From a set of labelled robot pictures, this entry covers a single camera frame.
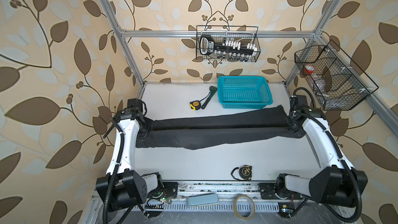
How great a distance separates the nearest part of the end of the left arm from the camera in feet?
1.78

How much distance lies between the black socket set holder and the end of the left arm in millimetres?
464

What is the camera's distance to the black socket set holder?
2.75ft
